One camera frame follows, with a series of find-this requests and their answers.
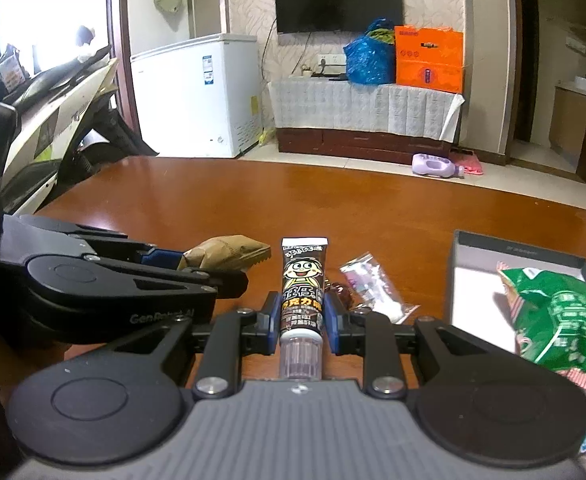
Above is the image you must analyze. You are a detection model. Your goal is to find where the brown nut snack bag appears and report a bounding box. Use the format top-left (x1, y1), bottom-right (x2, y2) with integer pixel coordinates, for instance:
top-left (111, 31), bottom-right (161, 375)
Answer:
top-left (177, 235), bottom-right (271, 272)

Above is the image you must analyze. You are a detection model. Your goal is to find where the chocolate paste tube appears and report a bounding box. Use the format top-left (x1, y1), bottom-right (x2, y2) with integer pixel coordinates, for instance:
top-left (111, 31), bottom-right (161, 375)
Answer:
top-left (279, 237), bottom-right (329, 382)

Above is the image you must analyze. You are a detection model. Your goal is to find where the green snack bag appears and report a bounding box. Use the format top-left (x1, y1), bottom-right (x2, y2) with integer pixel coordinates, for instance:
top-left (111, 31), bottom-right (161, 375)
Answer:
top-left (497, 263), bottom-right (586, 390)

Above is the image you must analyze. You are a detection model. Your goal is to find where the red date packet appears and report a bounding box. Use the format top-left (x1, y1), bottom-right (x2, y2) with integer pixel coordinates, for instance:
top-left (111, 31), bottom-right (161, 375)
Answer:
top-left (325, 281), bottom-right (354, 310)

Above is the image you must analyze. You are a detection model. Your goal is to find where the clear wrapped candy packet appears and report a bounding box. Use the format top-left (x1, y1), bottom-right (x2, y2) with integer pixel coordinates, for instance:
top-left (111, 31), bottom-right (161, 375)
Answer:
top-left (340, 252), bottom-right (418, 324)

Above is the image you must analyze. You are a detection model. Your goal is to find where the white electric scooter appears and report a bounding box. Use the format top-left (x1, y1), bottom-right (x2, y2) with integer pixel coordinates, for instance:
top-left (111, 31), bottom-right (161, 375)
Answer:
top-left (0, 26), bottom-right (154, 214)

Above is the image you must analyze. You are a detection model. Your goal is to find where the grey shallow box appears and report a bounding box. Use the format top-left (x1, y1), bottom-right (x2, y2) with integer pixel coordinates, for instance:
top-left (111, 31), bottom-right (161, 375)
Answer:
top-left (444, 228), bottom-right (586, 356)

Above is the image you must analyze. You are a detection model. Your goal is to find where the white chest freezer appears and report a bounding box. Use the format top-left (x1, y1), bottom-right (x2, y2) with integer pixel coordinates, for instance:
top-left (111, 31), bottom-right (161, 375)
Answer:
top-left (132, 34), bottom-right (263, 158)

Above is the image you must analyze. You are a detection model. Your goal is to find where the dark wooden tv cabinet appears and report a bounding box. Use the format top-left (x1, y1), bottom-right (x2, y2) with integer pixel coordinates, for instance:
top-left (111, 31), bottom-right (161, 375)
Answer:
top-left (276, 128), bottom-right (452, 165)

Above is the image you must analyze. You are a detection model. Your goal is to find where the white lace tv cabinet cloth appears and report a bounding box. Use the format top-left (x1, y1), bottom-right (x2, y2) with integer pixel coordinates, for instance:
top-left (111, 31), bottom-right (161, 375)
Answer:
top-left (268, 77), bottom-right (464, 143)

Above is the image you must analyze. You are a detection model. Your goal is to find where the blue plastic bag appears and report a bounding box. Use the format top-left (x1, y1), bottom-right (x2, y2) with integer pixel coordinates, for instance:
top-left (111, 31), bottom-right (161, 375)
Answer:
top-left (344, 18), bottom-right (396, 86)

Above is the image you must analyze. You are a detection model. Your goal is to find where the orange gift box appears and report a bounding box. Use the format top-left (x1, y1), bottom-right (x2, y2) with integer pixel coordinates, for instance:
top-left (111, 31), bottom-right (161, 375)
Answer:
top-left (395, 26), bottom-right (464, 93)

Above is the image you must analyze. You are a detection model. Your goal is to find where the kitchen counter cabinet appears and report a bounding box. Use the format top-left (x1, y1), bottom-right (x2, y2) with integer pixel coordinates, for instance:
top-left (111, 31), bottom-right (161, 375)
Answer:
top-left (549, 82), bottom-right (586, 166)

